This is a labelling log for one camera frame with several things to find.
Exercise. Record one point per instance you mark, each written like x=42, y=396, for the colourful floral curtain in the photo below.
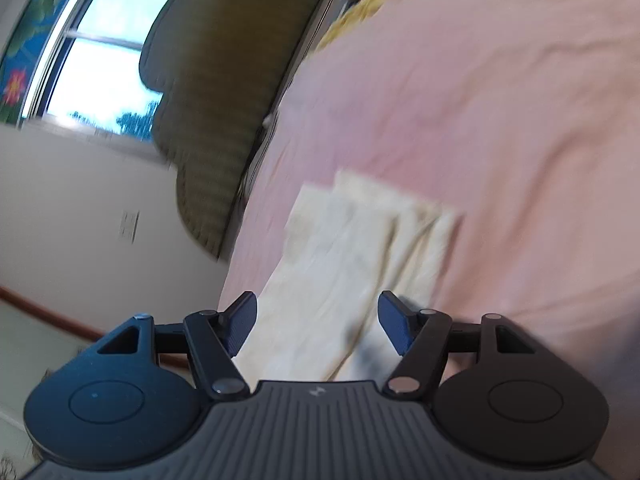
x=30, y=50

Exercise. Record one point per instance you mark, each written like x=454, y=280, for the white wall socket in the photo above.
x=127, y=236
x=129, y=219

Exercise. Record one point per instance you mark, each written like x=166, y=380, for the pink blanket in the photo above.
x=500, y=135

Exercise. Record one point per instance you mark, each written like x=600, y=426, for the cream pants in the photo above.
x=325, y=280

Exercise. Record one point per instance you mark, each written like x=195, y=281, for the olive padded headboard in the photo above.
x=225, y=75

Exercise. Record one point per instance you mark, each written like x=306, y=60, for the brown wooden baseboard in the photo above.
x=60, y=320

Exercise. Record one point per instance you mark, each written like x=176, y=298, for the yellow cloth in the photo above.
x=370, y=0

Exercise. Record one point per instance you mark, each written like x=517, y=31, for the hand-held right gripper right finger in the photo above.
x=395, y=322

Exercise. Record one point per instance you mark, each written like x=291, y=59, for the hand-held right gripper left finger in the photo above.
x=241, y=322

